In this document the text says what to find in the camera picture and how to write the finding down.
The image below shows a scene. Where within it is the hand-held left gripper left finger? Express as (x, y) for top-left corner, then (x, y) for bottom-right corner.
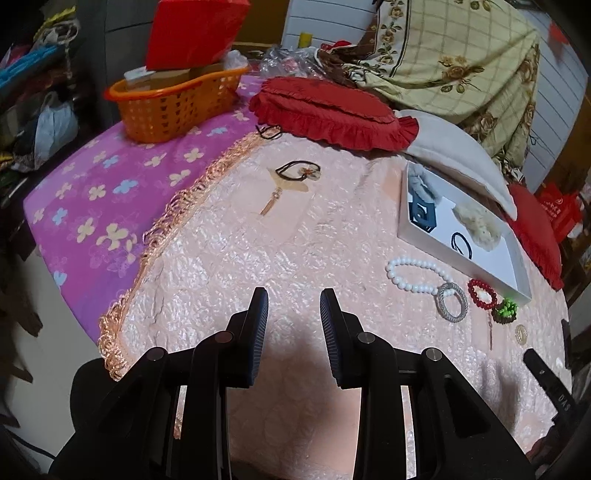
(48, 287), (269, 480)

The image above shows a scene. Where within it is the grey plastic bag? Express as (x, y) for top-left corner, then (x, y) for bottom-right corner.
(34, 92), (79, 158)

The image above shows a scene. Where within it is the white bead bracelet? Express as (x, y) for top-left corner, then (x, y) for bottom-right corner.
(386, 257), (455, 295)

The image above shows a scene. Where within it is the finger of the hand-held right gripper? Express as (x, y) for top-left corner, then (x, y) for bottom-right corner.
(560, 318), (573, 370)
(523, 348), (574, 418)

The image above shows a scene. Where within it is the red bead bracelet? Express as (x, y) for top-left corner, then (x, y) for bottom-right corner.
(467, 278), (498, 311)

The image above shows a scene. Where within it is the light blue scrunchie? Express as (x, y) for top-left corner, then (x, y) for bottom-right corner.
(406, 164), (441, 204)

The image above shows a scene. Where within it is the white pillow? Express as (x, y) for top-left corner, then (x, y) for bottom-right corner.
(394, 110), (518, 220)

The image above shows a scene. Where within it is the red shopping bag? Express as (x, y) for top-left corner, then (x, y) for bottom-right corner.
(536, 182), (585, 243)

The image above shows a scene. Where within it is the purple floral bed sheet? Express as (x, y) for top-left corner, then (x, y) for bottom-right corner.
(23, 74), (264, 342)

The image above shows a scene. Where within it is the cream dotted scrunchie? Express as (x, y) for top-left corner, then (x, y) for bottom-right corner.
(452, 200), (502, 252)

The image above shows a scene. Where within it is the pink quilted bedspread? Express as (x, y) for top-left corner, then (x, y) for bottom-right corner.
(98, 124), (573, 480)

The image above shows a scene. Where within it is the red ruffled cushion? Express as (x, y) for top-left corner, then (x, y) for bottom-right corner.
(505, 182), (565, 291)
(249, 76), (419, 152)

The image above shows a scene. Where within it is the black hair tie with ornament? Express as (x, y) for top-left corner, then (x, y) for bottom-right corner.
(276, 160), (322, 182)

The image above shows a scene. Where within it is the plain black hair tie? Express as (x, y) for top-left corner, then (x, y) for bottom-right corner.
(450, 232), (476, 257)

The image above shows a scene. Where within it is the orange plastic basket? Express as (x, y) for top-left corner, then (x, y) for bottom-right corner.
(104, 67), (250, 144)

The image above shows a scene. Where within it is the red paper box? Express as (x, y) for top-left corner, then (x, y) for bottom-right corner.
(145, 0), (251, 72)

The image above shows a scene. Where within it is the silver mesh bracelet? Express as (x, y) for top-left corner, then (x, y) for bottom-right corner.
(435, 282), (468, 322)

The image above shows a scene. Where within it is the blue hair claw clip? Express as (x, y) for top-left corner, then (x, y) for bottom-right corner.
(407, 191), (438, 232)

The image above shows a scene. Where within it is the floral checked quilt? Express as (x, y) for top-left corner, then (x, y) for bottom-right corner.
(316, 0), (541, 195)

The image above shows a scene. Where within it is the clear plastic bag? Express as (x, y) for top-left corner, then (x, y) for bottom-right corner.
(256, 46), (324, 79)

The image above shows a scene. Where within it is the cardboard box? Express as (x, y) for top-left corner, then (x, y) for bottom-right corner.
(139, 62), (232, 90)

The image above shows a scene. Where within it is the white shallow tray box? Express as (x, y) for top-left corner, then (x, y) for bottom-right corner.
(398, 161), (533, 306)

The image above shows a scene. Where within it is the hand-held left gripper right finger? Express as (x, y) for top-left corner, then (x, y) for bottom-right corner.
(320, 288), (539, 480)

